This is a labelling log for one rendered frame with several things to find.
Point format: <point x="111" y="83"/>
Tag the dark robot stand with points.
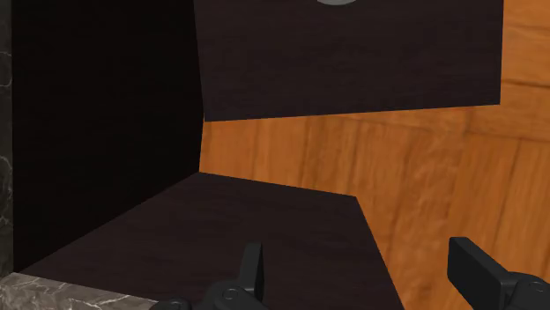
<point x="343" y="64"/>

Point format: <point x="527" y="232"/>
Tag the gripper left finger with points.
<point x="252" y="274"/>

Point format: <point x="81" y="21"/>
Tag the dark wood counter cabinet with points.
<point x="206" y="240"/>

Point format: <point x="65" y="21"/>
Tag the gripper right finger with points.
<point x="477" y="270"/>

